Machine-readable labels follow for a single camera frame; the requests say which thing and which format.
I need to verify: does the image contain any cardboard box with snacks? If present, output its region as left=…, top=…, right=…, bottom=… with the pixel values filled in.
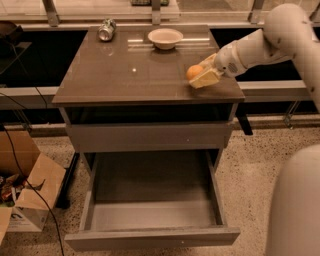
left=0, top=131, right=65, bottom=243

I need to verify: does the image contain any metal window railing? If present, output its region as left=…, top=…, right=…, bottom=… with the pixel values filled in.
left=0, top=0, right=320, bottom=30

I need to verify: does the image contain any black cable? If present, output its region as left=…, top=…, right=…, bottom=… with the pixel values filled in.
left=0, top=43, right=66, bottom=256

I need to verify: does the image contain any closed top drawer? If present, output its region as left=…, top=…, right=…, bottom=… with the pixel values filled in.
left=66, top=122, right=233, bottom=153

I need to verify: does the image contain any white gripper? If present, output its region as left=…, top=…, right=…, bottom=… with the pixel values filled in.
left=189, top=42, right=247, bottom=89

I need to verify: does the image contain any open middle drawer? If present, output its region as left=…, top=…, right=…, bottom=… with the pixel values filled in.
left=65, top=150, right=240, bottom=251

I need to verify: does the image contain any white paper bowl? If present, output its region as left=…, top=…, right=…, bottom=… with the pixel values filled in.
left=148, top=28, right=183, bottom=50

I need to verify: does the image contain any orange fruit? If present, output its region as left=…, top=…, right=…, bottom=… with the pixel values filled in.
left=186, top=65, right=203, bottom=80

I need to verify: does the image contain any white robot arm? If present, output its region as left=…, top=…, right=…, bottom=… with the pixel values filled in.
left=186, top=3, right=320, bottom=256

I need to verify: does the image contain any grey drawer cabinet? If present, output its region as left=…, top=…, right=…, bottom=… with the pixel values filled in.
left=53, top=26, right=244, bottom=168

